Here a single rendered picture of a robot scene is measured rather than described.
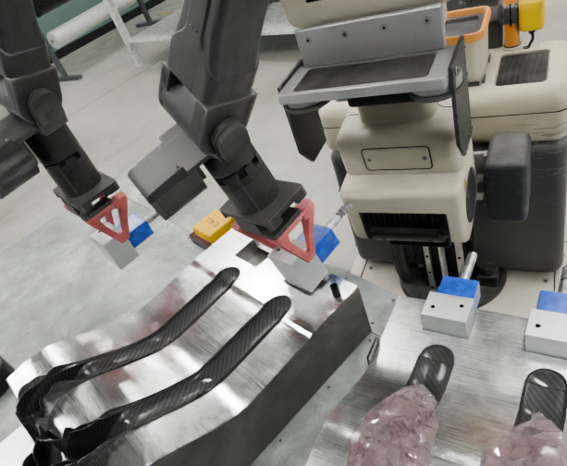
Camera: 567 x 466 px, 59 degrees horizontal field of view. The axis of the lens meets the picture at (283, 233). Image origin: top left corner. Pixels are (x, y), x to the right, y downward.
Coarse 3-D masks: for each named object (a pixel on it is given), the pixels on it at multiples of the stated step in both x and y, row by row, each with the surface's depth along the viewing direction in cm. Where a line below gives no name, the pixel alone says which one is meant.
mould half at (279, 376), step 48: (240, 240) 76; (192, 288) 72; (240, 288) 68; (288, 288) 65; (96, 336) 67; (144, 336) 67; (192, 336) 65; (288, 336) 60; (336, 336) 62; (96, 384) 58; (144, 384) 58; (240, 384) 57; (288, 384) 58; (144, 432) 51; (192, 432) 51; (240, 432) 55
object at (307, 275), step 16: (336, 224) 66; (304, 240) 64; (320, 240) 63; (336, 240) 64; (272, 256) 63; (288, 256) 62; (320, 256) 63; (288, 272) 63; (304, 272) 62; (320, 272) 63; (304, 288) 64
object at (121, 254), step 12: (132, 216) 80; (156, 216) 81; (120, 228) 78; (132, 228) 77; (144, 228) 78; (96, 240) 76; (108, 240) 74; (132, 240) 77; (108, 252) 75; (120, 252) 76; (132, 252) 78; (120, 264) 77
